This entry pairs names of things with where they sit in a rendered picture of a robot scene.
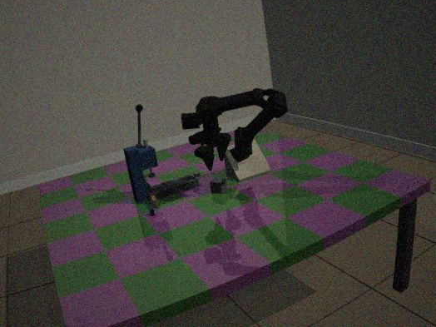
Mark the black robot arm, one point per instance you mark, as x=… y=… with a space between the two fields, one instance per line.
x=209 y=108

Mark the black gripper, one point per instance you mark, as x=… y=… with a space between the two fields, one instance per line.
x=213 y=138

